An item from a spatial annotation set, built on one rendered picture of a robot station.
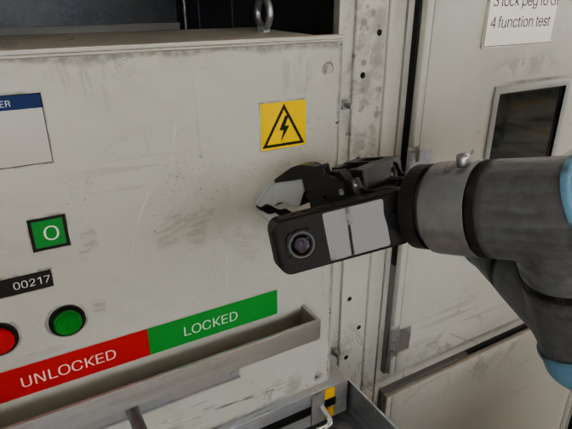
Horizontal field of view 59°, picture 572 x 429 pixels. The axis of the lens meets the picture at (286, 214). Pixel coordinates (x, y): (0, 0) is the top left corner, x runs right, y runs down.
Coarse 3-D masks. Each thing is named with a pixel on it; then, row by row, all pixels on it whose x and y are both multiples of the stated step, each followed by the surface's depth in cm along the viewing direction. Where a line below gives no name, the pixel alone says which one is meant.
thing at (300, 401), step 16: (336, 368) 75; (320, 384) 72; (336, 384) 73; (288, 400) 69; (304, 400) 70; (336, 400) 74; (240, 416) 67; (256, 416) 67; (272, 416) 68; (288, 416) 70; (304, 416) 72
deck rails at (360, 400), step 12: (348, 384) 75; (348, 396) 75; (360, 396) 72; (348, 408) 76; (360, 408) 73; (372, 408) 70; (336, 420) 76; (348, 420) 76; (360, 420) 74; (372, 420) 71; (384, 420) 68
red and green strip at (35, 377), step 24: (216, 312) 59; (240, 312) 61; (264, 312) 62; (144, 336) 55; (168, 336) 57; (192, 336) 58; (48, 360) 51; (72, 360) 52; (96, 360) 53; (120, 360) 55; (0, 384) 49; (24, 384) 50; (48, 384) 51
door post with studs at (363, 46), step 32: (352, 0) 60; (384, 0) 62; (352, 32) 61; (384, 32) 63; (352, 64) 63; (352, 96) 64; (352, 128) 66; (352, 288) 77; (352, 320) 79; (352, 352) 82
